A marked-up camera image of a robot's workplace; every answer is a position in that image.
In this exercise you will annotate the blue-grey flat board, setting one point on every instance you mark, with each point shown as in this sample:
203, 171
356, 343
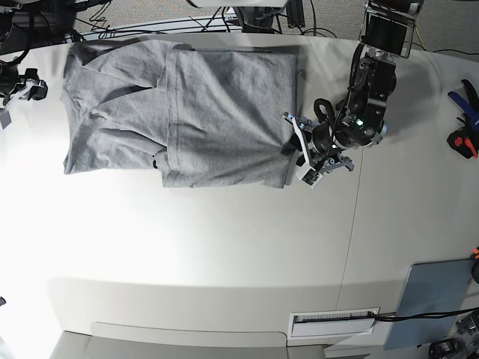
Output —
430, 288

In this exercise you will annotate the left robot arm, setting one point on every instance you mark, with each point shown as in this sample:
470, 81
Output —
358, 119

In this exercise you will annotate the grey T-shirt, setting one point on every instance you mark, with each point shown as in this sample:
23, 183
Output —
201, 117

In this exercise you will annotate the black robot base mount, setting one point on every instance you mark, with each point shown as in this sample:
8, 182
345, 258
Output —
256, 20

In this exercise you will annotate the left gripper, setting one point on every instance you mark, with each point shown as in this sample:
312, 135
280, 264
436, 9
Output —
319, 155

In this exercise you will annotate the black red clamp tool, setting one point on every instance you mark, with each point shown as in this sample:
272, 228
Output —
465, 142

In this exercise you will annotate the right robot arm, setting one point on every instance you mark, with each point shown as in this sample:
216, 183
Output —
8, 11

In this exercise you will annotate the orange black tool at edge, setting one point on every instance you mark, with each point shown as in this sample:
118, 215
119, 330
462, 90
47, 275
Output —
475, 267

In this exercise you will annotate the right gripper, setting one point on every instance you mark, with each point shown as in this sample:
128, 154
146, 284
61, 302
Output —
16, 87

